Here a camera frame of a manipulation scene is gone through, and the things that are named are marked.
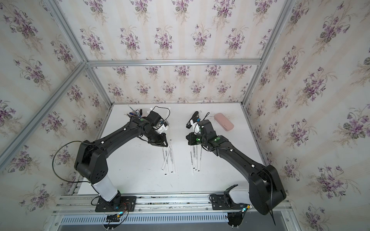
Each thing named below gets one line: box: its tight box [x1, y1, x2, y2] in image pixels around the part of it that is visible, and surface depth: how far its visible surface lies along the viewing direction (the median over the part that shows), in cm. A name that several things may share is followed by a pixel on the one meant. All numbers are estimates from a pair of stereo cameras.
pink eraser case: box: [213, 112, 235, 132], surface depth 107 cm
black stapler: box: [185, 110, 199, 129], surface depth 109 cm
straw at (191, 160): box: [189, 145, 195, 176], surface depth 90 cm
